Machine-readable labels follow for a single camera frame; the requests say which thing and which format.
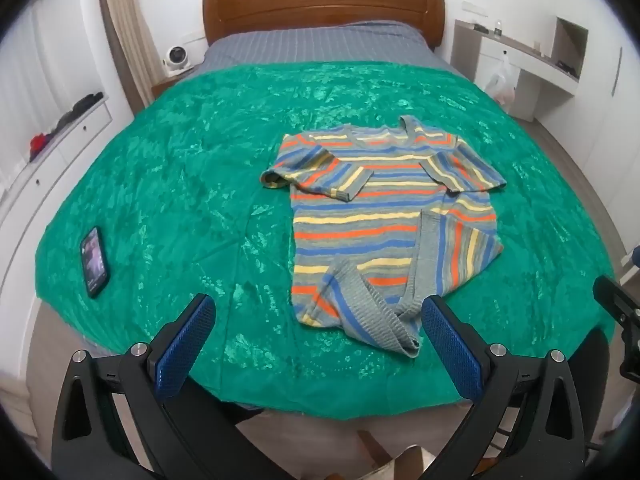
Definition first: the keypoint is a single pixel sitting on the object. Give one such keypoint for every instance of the white wall socket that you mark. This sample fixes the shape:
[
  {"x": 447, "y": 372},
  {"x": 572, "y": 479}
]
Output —
[{"x": 473, "y": 8}]

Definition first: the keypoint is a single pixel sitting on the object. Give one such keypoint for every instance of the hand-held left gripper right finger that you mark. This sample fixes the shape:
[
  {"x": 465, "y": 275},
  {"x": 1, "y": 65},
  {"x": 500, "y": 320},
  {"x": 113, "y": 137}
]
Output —
[{"x": 452, "y": 347}]

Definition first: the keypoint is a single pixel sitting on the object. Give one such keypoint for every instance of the white built-in desk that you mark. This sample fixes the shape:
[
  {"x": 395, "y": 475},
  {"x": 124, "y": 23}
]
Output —
[{"x": 525, "y": 65}]

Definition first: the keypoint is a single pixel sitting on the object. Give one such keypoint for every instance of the white wall switch plate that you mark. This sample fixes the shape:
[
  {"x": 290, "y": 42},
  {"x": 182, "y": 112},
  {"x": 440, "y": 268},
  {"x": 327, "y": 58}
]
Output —
[{"x": 195, "y": 37}]

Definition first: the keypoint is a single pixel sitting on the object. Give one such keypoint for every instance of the wooden nightstand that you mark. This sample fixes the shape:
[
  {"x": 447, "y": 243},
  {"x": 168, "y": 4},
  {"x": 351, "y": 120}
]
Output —
[{"x": 167, "y": 85}]

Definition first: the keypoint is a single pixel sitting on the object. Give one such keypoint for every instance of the white plastic bag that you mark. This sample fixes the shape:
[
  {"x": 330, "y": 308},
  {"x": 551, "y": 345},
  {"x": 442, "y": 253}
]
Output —
[{"x": 500, "y": 85}]

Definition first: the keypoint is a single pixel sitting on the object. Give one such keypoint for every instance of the white round desk fan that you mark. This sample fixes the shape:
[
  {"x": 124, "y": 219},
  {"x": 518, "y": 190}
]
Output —
[{"x": 174, "y": 60}]

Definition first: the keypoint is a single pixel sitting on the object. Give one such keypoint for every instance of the wooden bed headboard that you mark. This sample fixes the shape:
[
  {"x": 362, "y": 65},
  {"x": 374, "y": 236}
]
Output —
[{"x": 320, "y": 2}]

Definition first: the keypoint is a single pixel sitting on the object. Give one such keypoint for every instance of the grey striped knit sweater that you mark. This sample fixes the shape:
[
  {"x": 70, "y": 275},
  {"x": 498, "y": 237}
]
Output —
[{"x": 370, "y": 210}]

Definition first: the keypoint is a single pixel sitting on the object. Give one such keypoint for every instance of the red cloth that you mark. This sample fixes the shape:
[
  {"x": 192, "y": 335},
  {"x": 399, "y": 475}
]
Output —
[{"x": 38, "y": 145}]

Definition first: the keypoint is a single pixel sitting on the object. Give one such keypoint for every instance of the small bottle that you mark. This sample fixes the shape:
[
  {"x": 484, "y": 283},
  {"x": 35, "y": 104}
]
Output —
[{"x": 498, "y": 28}]

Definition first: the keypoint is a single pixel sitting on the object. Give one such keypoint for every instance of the grey checked bed sheet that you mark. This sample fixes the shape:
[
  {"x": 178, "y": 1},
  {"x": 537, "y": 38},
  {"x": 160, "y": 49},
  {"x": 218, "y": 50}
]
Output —
[{"x": 320, "y": 42}]

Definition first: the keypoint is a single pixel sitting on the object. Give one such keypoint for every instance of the beige curtain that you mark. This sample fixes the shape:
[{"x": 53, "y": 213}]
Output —
[{"x": 132, "y": 25}]

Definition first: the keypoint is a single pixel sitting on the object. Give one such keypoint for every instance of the black smartphone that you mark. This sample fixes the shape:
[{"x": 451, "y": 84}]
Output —
[{"x": 94, "y": 261}]

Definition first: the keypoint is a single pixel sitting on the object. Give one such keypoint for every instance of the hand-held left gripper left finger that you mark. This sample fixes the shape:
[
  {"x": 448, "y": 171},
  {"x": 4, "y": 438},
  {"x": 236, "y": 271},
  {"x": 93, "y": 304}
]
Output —
[{"x": 182, "y": 345}]

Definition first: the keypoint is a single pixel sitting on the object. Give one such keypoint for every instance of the dark clothes pile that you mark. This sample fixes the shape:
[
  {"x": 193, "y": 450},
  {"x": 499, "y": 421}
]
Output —
[{"x": 80, "y": 107}]

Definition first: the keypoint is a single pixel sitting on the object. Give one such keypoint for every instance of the white drawer cabinet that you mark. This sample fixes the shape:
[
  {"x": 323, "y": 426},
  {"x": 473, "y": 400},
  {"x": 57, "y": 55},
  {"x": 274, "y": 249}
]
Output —
[{"x": 65, "y": 155}]

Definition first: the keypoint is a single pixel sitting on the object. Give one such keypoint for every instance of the green floral satin blanket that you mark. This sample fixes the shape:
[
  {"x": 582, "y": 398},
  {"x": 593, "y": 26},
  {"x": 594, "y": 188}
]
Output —
[{"x": 175, "y": 185}]

